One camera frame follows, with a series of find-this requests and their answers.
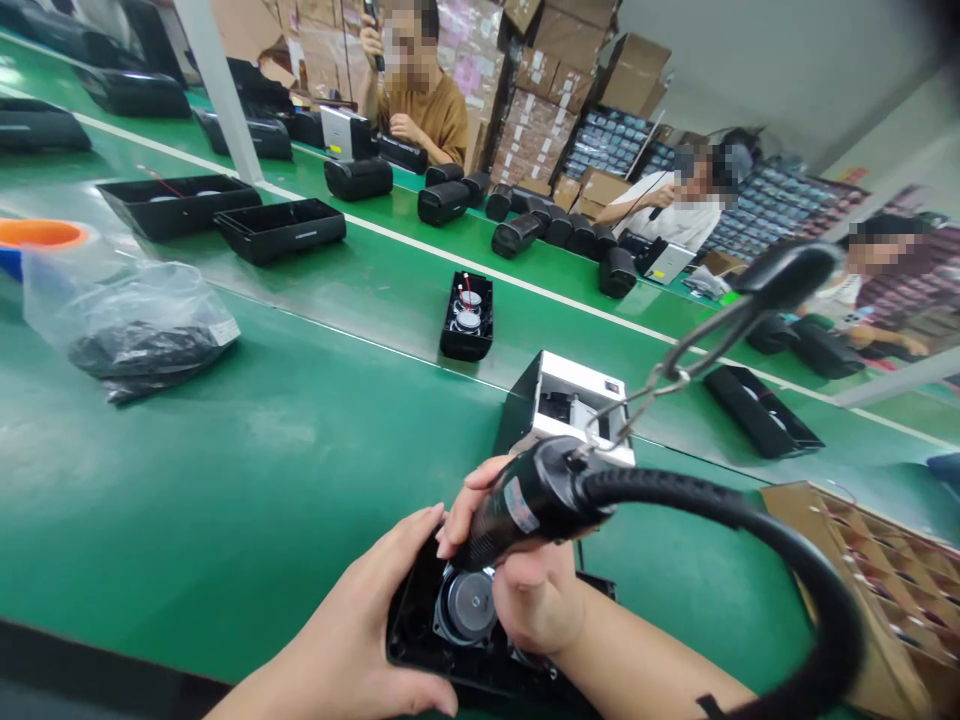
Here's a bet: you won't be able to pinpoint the long black speaker housing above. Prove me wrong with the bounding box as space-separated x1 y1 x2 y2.
702 364 827 461

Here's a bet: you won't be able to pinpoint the clear bag of black parts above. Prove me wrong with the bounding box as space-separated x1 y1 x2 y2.
20 245 241 408

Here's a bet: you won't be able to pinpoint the thick black screwdriver cable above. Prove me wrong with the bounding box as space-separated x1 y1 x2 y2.
581 468 869 720

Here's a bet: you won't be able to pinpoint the black electric screwdriver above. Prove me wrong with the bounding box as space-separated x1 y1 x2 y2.
448 433 628 575

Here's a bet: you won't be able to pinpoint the open black housing shell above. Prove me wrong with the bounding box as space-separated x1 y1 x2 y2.
95 173 263 244
212 197 349 267

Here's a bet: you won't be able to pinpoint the black speaker housing red wires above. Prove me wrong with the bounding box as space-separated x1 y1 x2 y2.
439 270 499 364

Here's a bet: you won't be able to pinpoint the wall of dark packages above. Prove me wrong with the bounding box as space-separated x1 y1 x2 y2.
562 104 875 264

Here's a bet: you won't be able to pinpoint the brown compartment box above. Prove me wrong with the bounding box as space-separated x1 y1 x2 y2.
759 479 960 720

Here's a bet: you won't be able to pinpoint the person's left hand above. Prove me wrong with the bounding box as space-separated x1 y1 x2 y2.
247 502 460 720

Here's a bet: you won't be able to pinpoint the person's right hand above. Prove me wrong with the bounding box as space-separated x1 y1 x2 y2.
436 454 594 658

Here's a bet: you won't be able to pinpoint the pair of black round speakers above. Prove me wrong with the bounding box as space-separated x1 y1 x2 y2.
747 310 869 381

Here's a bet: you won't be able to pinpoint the white and black screw feeder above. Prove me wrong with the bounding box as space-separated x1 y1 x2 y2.
500 348 639 472

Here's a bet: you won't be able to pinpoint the blue container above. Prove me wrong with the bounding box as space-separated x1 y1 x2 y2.
0 247 33 290

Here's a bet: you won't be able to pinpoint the orange tape roll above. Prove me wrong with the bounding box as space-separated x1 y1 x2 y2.
0 217 93 253

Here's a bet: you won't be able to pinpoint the metal hanger hook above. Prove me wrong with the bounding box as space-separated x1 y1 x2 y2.
573 241 853 460

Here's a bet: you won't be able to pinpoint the white post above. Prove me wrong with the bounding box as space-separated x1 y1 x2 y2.
838 350 960 411

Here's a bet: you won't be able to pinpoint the black cylindrical speaker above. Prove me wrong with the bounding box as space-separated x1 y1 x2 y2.
323 156 395 203

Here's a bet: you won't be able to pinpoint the black speaker housing with driver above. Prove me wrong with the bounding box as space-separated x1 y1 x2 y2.
384 524 618 708

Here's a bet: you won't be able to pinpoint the grey test device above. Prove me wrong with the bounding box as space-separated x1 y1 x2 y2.
635 237 697 284
319 104 375 161

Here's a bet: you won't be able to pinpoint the white pillar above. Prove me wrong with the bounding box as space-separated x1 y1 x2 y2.
173 0 265 187

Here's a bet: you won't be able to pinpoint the row of black speakers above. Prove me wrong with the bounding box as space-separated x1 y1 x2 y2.
416 161 640 301

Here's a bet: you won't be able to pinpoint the stack of cartons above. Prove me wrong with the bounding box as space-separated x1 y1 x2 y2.
431 0 675 198

